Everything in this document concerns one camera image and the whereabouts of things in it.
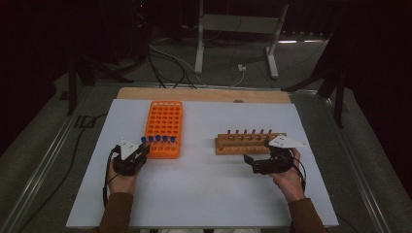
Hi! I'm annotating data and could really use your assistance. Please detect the person's left hand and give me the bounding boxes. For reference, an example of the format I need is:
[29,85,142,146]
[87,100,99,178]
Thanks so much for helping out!
[107,157,141,195]

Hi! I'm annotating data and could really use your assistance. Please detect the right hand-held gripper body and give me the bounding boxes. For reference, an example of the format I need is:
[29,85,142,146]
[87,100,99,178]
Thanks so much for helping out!
[252,134,308,176]

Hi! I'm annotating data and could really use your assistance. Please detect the hand-held gripper cable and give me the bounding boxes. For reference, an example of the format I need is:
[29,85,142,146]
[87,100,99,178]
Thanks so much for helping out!
[102,145,121,209]
[291,154,308,192]

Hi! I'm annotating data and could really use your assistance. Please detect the orange plastic test tube rack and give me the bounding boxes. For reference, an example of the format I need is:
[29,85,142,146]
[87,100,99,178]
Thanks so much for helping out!
[141,100,185,160]

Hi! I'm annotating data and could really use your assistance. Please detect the metal floor rail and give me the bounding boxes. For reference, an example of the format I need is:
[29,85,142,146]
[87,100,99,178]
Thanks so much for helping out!
[0,84,95,233]
[319,95,394,233]

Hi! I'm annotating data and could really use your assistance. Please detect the left hand-held gripper cable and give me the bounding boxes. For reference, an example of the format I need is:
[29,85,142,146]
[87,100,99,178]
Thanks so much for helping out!
[102,145,121,209]

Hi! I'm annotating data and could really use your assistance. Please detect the wooden test tube rack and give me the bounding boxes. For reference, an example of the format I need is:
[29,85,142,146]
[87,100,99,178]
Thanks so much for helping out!
[214,128,288,156]

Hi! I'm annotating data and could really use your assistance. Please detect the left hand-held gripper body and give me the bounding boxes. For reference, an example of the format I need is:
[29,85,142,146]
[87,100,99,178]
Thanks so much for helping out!
[112,137,149,177]

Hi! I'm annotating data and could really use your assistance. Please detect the grey metal stand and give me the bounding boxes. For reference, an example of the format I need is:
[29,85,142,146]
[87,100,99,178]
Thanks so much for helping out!
[193,0,291,80]

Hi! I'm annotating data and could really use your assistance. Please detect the person's right hand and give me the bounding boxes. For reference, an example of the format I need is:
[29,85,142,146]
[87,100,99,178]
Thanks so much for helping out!
[269,148,307,205]

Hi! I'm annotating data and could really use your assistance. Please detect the thin black floor cable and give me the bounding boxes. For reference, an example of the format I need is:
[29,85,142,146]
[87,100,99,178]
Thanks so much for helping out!
[18,112,109,233]

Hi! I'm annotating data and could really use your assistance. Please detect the white floor cable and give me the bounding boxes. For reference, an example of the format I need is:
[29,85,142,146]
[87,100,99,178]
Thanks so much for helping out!
[149,38,247,88]

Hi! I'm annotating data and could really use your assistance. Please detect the right hand-held gripper cable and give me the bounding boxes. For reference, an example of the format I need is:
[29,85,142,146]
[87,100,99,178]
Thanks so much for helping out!
[291,154,308,192]

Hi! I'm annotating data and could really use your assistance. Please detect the black tripod stand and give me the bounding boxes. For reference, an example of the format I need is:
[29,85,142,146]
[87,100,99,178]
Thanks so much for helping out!
[281,18,350,129]
[65,48,136,117]

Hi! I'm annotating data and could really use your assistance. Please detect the white board sheet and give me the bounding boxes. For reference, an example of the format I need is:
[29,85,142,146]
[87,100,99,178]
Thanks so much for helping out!
[65,98,340,229]

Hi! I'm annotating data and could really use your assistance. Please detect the black floor cable bundle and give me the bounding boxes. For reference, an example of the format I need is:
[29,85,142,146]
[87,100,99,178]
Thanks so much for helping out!
[146,43,197,90]

